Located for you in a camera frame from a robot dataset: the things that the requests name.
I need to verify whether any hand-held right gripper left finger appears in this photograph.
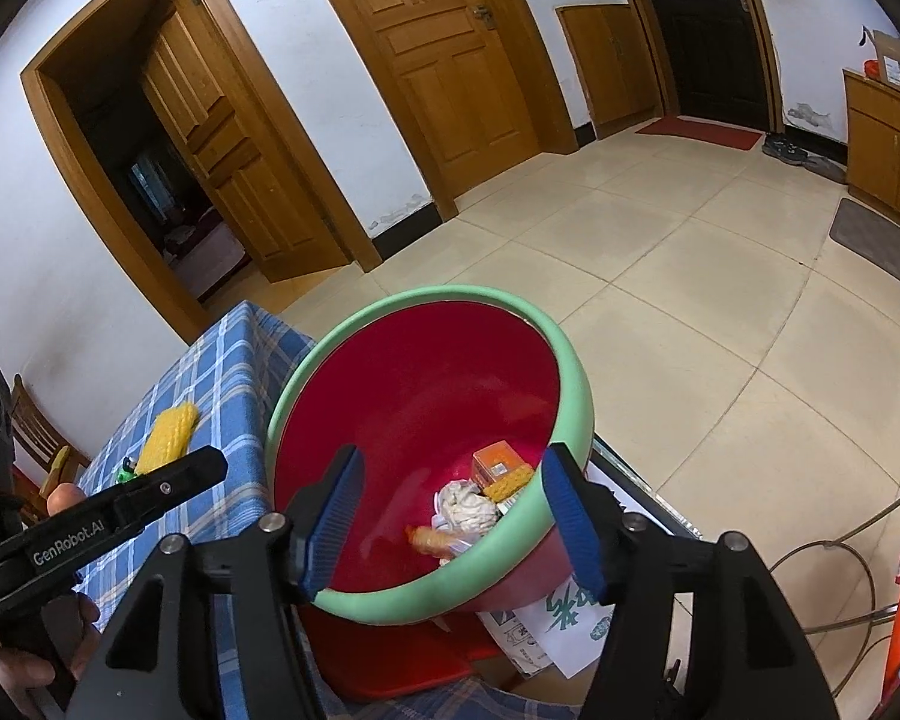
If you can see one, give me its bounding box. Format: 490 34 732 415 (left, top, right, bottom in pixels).
64 444 366 720

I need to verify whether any wooden cabinet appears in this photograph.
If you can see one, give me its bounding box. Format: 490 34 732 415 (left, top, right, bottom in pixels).
842 67 900 233

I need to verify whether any black door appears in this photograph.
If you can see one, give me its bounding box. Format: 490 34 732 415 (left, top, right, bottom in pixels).
604 0 785 136

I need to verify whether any grey floor cable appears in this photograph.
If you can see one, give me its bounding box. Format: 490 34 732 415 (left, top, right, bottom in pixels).
769 476 900 698

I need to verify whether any pair of dark shoes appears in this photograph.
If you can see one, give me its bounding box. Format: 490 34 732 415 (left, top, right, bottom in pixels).
761 133 809 166

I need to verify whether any orange wrapper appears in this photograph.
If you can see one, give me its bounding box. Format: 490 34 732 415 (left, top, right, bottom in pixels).
406 525 458 556

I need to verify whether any wooden doorway frame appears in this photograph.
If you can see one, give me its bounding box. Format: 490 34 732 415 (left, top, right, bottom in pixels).
21 0 383 342

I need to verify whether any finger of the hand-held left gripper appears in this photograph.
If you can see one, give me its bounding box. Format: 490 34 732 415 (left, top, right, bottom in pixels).
82 446 230 533

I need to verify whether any orange printed cardboard box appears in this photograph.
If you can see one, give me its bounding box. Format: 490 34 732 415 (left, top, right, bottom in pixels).
471 444 530 492

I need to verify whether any open wooden door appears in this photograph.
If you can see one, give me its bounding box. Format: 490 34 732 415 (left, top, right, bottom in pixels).
141 0 350 282

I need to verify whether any yellow foam fruit net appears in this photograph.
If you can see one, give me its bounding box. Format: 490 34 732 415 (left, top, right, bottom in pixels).
484 465 535 503
136 402 200 475

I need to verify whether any wooden chair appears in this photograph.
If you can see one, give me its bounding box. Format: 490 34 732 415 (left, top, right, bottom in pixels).
7 373 91 518

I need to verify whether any closed wooden door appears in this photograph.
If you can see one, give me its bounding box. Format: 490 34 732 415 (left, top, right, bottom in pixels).
292 0 578 215

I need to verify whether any red basin with green rim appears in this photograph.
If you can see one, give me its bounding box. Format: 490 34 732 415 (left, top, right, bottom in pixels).
265 285 595 625

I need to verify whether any white green printed cardboard box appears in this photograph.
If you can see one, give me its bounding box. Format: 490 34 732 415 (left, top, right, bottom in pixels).
476 435 698 680

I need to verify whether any person's left hand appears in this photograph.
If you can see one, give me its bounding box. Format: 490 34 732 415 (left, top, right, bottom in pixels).
0 484 102 713

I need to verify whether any red doormat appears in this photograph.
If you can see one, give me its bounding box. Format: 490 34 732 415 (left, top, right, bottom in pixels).
634 116 764 152

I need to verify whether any white foam fruit net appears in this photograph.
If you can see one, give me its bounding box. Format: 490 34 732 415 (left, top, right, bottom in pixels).
431 478 500 541

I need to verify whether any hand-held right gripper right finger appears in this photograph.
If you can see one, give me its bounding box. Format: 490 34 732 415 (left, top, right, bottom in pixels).
541 442 841 720

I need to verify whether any grey floor mat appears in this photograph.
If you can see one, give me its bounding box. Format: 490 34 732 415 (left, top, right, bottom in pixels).
829 196 900 290

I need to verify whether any pair of grey slippers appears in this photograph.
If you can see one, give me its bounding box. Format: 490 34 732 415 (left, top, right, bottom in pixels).
802 150 848 185

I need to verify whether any blue plaid tablecloth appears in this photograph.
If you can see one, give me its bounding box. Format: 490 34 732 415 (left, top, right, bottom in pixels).
71 300 323 720

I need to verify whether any bed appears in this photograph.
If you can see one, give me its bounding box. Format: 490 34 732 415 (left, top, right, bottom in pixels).
161 206 245 278

